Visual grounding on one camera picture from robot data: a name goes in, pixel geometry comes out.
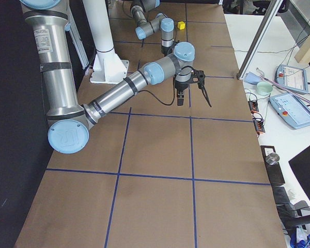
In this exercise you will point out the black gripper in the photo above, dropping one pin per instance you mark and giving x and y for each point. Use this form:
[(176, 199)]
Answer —
[(181, 85)]

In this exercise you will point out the yellow wooden block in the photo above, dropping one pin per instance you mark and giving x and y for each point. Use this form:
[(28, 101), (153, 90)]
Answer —
[(181, 25)]

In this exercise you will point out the left black power strip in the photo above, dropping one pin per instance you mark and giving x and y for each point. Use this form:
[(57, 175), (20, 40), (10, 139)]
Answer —
[(253, 105)]

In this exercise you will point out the black power strip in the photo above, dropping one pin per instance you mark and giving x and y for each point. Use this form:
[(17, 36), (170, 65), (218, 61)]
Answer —
[(253, 105), (259, 125)]

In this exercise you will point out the right black power strip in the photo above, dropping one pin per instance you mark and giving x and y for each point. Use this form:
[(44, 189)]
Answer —
[(259, 125)]

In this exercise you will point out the green plastic bowl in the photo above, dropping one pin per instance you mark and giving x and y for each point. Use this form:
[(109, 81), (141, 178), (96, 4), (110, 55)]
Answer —
[(264, 88)]

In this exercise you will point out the long grabber stick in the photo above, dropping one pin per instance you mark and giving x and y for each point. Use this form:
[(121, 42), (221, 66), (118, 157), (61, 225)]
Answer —
[(282, 88)]

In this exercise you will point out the near teach pendant tablet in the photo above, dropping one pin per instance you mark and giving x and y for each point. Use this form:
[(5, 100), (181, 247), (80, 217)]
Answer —
[(292, 110)]

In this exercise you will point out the teach pendant tablet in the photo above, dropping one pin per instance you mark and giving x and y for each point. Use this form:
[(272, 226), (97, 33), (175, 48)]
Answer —
[(292, 78), (292, 110)]

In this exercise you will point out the silver metal cylinder weight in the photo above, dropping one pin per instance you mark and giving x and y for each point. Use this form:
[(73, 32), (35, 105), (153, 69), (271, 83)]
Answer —
[(272, 158)]

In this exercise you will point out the far teach pendant tablet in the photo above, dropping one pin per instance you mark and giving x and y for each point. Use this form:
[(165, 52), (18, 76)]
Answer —
[(292, 78)]

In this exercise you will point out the black box with label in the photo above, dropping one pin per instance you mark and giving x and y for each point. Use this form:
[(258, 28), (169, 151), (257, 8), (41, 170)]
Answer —
[(273, 170)]

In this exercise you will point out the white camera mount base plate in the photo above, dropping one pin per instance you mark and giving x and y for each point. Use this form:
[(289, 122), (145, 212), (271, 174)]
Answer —
[(110, 70)]

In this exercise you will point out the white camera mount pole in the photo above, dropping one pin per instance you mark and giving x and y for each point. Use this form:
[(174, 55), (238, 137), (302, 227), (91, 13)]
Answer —
[(98, 21)]

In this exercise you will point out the aluminium frame post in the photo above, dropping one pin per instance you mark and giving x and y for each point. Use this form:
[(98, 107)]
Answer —
[(266, 21)]

